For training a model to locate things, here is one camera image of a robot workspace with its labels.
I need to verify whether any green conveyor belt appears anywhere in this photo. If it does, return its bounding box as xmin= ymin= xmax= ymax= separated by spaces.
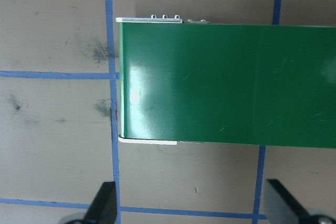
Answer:
xmin=115 ymin=14 xmax=336 ymax=149

